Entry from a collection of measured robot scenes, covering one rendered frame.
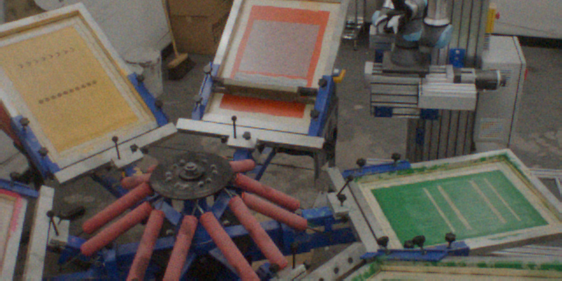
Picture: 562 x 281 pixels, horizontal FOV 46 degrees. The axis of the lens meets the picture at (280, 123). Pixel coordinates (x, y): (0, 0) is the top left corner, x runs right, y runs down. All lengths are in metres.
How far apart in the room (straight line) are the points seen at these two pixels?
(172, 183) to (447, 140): 1.81
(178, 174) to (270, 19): 1.20
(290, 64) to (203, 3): 3.23
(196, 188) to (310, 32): 1.20
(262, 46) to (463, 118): 1.14
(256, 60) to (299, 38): 0.23
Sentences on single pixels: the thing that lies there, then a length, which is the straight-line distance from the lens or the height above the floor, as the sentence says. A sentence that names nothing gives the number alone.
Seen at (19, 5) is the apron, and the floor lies 1.21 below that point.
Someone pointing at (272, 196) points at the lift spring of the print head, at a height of 1.12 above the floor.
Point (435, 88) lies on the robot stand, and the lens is 3.23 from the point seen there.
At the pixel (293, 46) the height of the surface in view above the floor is 1.36.
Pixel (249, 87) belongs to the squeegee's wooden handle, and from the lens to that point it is 2.99.
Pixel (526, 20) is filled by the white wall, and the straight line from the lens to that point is 6.71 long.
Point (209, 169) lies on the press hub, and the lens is 2.40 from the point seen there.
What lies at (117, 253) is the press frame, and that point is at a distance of 2.56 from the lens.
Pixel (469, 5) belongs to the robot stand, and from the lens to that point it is 3.34.
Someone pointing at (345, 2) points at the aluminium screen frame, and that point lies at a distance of 3.26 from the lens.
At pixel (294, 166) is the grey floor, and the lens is 4.71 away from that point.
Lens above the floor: 2.65
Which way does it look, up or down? 30 degrees down
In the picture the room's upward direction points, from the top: 2 degrees counter-clockwise
